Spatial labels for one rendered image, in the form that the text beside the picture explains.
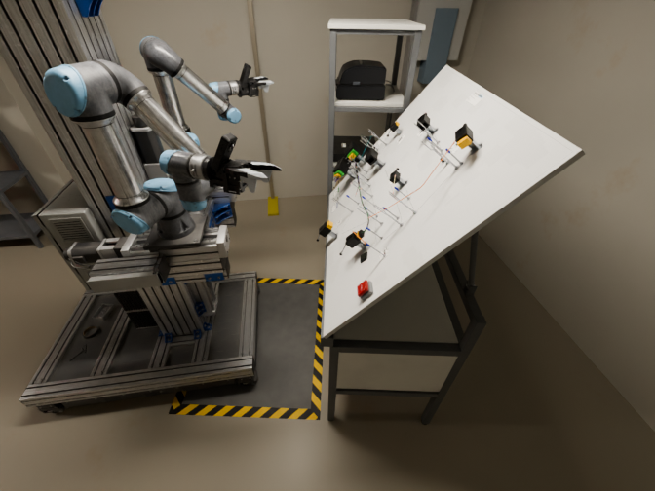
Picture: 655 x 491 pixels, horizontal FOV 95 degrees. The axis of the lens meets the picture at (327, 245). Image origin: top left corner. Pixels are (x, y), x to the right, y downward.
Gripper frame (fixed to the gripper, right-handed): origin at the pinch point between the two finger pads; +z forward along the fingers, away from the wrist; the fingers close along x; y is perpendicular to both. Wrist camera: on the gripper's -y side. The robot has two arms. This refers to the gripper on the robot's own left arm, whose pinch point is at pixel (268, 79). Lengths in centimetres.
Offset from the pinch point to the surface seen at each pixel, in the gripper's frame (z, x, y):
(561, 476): 46, 237, 127
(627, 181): 157, 155, 24
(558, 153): 6, 153, -29
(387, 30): 52, 37, -30
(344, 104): 36.9, 27.4, 9.5
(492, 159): 11, 136, -17
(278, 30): 68, -117, 2
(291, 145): 73, -101, 106
